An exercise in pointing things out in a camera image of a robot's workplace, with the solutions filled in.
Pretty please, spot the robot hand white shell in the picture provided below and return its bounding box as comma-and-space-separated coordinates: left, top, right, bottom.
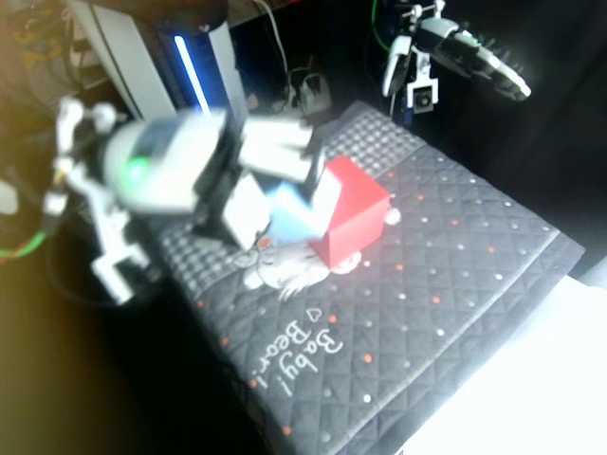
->
102, 109, 343, 251
381, 16, 533, 102

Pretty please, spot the blue cube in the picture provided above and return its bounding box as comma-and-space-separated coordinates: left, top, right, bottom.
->
263, 178, 329, 246

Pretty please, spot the red cube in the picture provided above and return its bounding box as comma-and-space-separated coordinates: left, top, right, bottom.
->
306, 155, 393, 276

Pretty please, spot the white tower with blue light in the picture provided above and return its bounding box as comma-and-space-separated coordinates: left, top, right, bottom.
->
65, 0, 250, 123

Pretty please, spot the white power strip with plugs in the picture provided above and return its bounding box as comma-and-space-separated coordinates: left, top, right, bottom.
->
283, 70, 333, 118

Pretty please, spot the dark shelf with clutter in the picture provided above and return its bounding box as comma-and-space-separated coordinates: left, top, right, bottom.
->
0, 0, 110, 124

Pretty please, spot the grey quilt with printed bear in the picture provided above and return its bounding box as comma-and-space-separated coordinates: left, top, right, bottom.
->
151, 100, 587, 455

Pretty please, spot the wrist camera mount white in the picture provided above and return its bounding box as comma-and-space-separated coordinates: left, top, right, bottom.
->
405, 46, 440, 115
89, 189, 152, 305

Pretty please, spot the white cable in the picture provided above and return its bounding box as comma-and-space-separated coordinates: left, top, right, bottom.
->
253, 0, 294, 108

